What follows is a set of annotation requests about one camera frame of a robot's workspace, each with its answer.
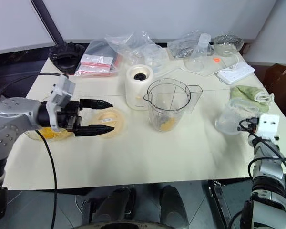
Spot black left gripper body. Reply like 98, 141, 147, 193
57, 100, 83, 132

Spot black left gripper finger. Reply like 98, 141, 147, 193
74, 124, 115, 138
80, 98, 114, 111

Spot orange segments on plate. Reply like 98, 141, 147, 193
39, 126, 73, 140

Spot cream round blender lid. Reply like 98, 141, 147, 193
93, 108, 127, 139

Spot white blender base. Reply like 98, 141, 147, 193
125, 64, 155, 112

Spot orange segments in jar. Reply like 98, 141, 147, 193
158, 117, 177, 132

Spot clear blender jar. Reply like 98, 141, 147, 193
143, 79, 204, 133

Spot red striped zip bags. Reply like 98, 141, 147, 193
74, 39, 122, 78

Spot black crumpled cloth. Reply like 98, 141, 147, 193
48, 41, 86, 76

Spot clear crumpled plastic bag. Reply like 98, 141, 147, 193
104, 31, 168, 72

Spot black slanted pole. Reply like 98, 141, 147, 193
30, 0, 68, 46

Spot plastic bag with dark contents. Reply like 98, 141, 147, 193
167, 30, 215, 60

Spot clear glass flask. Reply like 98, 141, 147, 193
184, 33, 212, 73

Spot clear crumpled plastic container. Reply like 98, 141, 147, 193
214, 99, 261, 136

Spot white power strip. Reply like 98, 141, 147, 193
216, 62, 256, 85

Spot green cloth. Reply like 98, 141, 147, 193
229, 85, 276, 113

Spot brown box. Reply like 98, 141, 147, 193
264, 62, 286, 102

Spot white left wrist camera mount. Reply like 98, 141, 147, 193
46, 74, 76, 131

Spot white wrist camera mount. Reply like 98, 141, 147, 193
255, 114, 281, 144
46, 74, 76, 131

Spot black hanging cable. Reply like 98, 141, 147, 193
36, 130, 58, 229

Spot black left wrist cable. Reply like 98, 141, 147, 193
0, 72, 69, 105

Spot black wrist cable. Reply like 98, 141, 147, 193
237, 117, 286, 200
0, 72, 69, 105

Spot white power cord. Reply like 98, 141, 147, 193
154, 50, 240, 78

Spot black metal frame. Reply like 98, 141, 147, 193
207, 179, 233, 229

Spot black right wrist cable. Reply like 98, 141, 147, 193
237, 117, 286, 200

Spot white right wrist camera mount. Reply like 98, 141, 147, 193
255, 114, 281, 144

